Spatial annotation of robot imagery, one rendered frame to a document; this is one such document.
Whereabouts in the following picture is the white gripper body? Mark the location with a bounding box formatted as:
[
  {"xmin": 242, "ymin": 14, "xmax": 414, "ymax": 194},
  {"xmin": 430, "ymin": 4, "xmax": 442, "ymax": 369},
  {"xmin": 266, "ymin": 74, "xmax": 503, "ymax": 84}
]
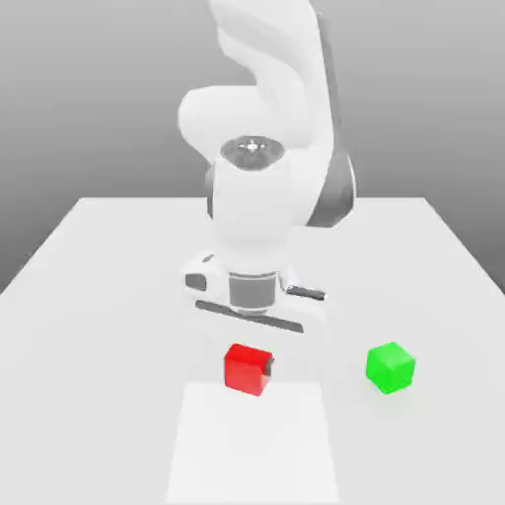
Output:
[{"xmin": 191, "ymin": 295, "xmax": 329, "ymax": 350}]

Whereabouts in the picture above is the small red cube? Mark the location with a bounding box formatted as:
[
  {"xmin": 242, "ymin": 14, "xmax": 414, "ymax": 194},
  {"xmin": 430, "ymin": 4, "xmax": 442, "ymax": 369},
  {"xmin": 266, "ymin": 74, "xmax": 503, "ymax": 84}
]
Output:
[{"xmin": 223, "ymin": 342, "xmax": 275, "ymax": 397}]

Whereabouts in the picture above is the small green cube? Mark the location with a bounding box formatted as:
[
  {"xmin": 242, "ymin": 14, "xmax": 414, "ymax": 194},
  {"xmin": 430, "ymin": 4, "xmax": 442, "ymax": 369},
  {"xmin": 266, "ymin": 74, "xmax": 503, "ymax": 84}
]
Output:
[{"xmin": 365, "ymin": 341, "xmax": 417, "ymax": 396}]

